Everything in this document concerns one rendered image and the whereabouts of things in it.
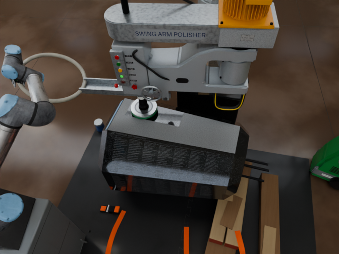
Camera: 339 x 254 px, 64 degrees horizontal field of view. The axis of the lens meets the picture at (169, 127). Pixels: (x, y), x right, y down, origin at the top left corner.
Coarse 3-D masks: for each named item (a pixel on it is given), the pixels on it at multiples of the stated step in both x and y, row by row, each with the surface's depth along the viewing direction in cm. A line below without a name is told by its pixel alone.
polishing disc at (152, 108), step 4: (136, 100) 225; (132, 104) 222; (136, 104) 222; (152, 104) 221; (156, 104) 221; (132, 108) 219; (136, 108) 219; (148, 108) 219; (152, 108) 218; (156, 108) 219; (132, 112) 217; (136, 112) 217; (140, 112) 216; (144, 112) 216; (148, 112) 216; (152, 112) 216; (140, 116) 214; (144, 116) 214; (148, 116) 215
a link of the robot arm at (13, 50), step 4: (8, 48) 168; (12, 48) 170; (16, 48) 171; (20, 48) 172; (8, 52) 167; (12, 52) 168; (16, 52) 169; (20, 52) 172; (16, 56) 169; (20, 56) 173; (20, 60) 173; (20, 64) 178
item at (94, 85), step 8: (88, 80) 210; (96, 80) 209; (104, 80) 208; (112, 80) 207; (80, 88) 203; (88, 88) 202; (96, 88) 208; (104, 88) 208; (112, 88) 207; (120, 88) 207
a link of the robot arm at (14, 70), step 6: (6, 60) 165; (12, 60) 166; (18, 60) 170; (6, 66) 162; (12, 66) 164; (18, 66) 167; (24, 66) 171; (6, 72) 163; (12, 72) 164; (18, 72) 167; (12, 78) 168; (18, 78) 170
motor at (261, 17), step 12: (228, 0) 138; (240, 0) 133; (252, 0) 124; (264, 0) 124; (228, 12) 141; (240, 12) 136; (252, 12) 134; (264, 12) 137; (228, 24) 140; (240, 24) 139; (252, 24) 138; (264, 24) 138
